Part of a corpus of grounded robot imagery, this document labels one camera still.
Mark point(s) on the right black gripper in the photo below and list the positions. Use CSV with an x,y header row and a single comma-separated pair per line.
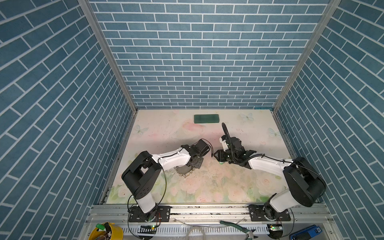
x,y
219,156

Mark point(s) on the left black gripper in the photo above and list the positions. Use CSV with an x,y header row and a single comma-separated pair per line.
x,y
199,164

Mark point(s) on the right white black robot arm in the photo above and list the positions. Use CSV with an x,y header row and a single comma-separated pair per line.
x,y
305,185

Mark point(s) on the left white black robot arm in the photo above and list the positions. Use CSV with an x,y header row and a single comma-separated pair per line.
x,y
141,175

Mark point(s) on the dark green sponge block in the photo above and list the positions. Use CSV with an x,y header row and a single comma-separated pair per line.
x,y
206,119

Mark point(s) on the clear plastic tube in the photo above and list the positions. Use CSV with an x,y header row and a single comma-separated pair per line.
x,y
195,229

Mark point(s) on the blue black device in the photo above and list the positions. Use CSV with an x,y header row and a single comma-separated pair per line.
x,y
306,233

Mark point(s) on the yellow tape roll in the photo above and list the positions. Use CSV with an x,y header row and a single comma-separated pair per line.
x,y
106,231

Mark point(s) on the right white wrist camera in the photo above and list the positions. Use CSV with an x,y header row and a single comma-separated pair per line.
x,y
223,140

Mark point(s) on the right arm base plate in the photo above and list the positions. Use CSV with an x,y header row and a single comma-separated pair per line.
x,y
260,213

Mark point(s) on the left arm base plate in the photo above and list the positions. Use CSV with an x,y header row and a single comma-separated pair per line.
x,y
159,214

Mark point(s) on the aluminium rail frame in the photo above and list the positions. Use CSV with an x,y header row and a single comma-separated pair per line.
x,y
208,216

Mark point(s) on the green handled pliers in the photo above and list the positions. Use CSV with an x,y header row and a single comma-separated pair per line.
x,y
250,235

